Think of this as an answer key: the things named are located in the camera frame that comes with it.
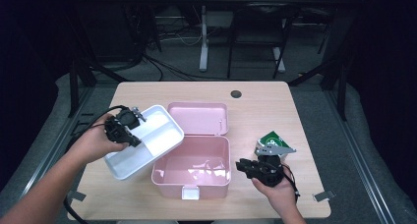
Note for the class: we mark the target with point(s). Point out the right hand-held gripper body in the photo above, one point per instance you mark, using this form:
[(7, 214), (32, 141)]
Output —
[(268, 171)]

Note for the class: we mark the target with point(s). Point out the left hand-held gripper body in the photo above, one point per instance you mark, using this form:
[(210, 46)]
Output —
[(121, 125)]

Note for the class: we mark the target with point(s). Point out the white divided tray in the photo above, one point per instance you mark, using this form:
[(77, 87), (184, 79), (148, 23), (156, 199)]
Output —
[(157, 135)]

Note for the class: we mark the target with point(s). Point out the green and white carton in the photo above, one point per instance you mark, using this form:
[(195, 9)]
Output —
[(272, 139)]

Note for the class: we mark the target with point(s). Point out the person's right hand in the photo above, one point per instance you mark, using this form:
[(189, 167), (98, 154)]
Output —
[(282, 194)]

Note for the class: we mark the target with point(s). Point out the person's left hand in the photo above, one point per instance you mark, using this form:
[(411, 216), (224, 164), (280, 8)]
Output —
[(91, 142)]

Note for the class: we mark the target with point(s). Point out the grey metal table clamp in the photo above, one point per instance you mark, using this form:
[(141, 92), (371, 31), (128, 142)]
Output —
[(324, 196), (77, 195)]

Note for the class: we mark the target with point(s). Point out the dark round table grommet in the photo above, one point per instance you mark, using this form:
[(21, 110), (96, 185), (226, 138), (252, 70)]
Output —
[(236, 94)]

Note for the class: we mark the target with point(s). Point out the white desk leg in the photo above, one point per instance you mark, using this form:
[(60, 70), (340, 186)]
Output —
[(203, 47), (279, 60)]

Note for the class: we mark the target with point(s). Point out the black chair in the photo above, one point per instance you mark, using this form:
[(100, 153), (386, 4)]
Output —
[(262, 21)]

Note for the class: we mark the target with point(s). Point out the black metal frame post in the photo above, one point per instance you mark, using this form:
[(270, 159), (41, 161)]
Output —
[(342, 93), (73, 86)]

